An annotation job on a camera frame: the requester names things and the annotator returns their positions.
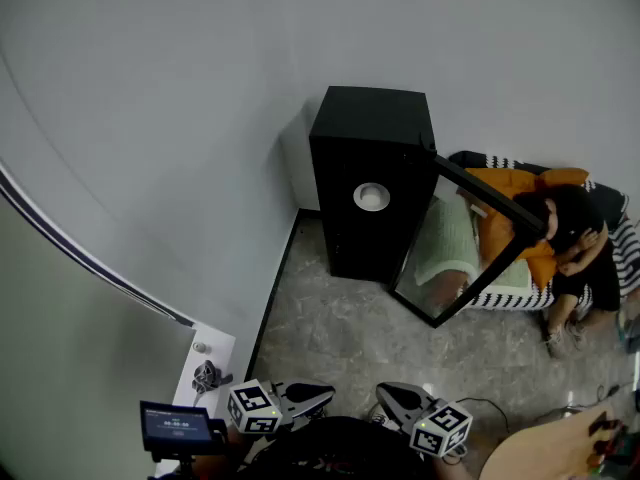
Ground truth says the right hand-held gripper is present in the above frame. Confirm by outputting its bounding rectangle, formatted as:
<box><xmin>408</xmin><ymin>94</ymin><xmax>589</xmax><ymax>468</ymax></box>
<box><xmin>375</xmin><ymin>381</ymin><xmax>474</xmax><ymax>458</ymax></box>

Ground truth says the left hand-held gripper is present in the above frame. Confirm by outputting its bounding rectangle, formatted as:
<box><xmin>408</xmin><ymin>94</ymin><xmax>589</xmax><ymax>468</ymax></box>
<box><xmin>227</xmin><ymin>378</ymin><xmax>336</xmax><ymax>434</ymax></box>

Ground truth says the white round plate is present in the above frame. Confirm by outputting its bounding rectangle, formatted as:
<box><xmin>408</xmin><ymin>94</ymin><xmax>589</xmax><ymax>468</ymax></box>
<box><xmin>352</xmin><ymin>182</ymin><xmax>392</xmax><ymax>213</ymax></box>

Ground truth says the black cabinet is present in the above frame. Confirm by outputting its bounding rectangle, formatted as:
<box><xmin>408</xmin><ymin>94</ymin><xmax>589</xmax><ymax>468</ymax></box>
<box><xmin>308</xmin><ymin>85</ymin><xmax>439</xmax><ymax>284</ymax></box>

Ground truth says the person's left forearm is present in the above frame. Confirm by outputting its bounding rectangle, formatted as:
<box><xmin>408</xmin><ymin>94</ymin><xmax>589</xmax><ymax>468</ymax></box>
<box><xmin>192</xmin><ymin>425</ymin><xmax>254</xmax><ymax>480</ymax></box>

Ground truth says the glass cabinet door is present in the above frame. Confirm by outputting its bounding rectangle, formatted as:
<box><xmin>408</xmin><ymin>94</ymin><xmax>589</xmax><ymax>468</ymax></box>
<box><xmin>388</xmin><ymin>155</ymin><xmax>546</xmax><ymax>329</ymax></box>

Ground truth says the person's right shoe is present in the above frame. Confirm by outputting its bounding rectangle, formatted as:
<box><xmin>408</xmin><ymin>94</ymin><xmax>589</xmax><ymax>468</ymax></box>
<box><xmin>367</xmin><ymin>402</ymin><xmax>402</xmax><ymax>432</ymax></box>

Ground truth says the person's black shirt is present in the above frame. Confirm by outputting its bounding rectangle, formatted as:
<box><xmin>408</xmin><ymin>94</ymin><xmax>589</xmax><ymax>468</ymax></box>
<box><xmin>244</xmin><ymin>415</ymin><xmax>431</xmax><ymax>480</ymax></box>

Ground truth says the white cabinet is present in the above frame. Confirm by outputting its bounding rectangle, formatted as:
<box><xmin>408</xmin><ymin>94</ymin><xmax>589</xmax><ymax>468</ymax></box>
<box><xmin>153</xmin><ymin>320</ymin><xmax>237</xmax><ymax>479</ymax></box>

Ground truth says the grey crumpled object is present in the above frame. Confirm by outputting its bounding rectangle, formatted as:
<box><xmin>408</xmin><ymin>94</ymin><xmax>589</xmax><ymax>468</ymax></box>
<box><xmin>191</xmin><ymin>359</ymin><xmax>235</xmax><ymax>395</ymax></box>

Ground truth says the small monitor with blue screen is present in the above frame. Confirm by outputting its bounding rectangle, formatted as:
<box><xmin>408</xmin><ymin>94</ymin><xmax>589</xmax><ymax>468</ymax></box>
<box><xmin>138</xmin><ymin>400</ymin><xmax>230</xmax><ymax>464</ymax></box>

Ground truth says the wooden table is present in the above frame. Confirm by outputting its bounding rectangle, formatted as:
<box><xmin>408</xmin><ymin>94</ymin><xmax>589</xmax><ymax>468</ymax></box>
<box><xmin>478</xmin><ymin>400</ymin><xmax>640</xmax><ymax>480</ymax></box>

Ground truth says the light green knitted blanket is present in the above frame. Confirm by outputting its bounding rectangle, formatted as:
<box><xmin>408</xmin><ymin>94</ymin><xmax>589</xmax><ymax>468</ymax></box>
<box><xmin>413</xmin><ymin>195</ymin><xmax>532</xmax><ymax>290</ymax></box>

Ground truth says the red and green device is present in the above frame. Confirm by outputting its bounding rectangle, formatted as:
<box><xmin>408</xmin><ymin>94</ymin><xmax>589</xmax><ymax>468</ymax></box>
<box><xmin>587</xmin><ymin>411</ymin><xmax>629</xmax><ymax>469</ymax></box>

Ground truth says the blue grey fabric bundle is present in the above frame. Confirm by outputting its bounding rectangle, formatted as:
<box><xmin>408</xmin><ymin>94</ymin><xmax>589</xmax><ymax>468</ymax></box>
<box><xmin>618</xmin><ymin>312</ymin><xmax>640</xmax><ymax>354</ymax></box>

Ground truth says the orange puffy pillow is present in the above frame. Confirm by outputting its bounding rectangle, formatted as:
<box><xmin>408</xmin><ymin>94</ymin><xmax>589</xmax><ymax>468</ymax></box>
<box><xmin>464</xmin><ymin>166</ymin><xmax>591</xmax><ymax>294</ymax></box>

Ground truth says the black white striped sofa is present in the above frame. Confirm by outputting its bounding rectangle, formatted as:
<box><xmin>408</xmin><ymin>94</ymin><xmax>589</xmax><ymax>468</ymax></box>
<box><xmin>447</xmin><ymin>150</ymin><xmax>640</xmax><ymax>312</ymax></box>

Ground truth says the black cable with plug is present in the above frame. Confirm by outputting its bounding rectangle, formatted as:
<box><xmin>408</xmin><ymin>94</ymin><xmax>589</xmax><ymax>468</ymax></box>
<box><xmin>594</xmin><ymin>381</ymin><xmax>622</xmax><ymax>405</ymax></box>

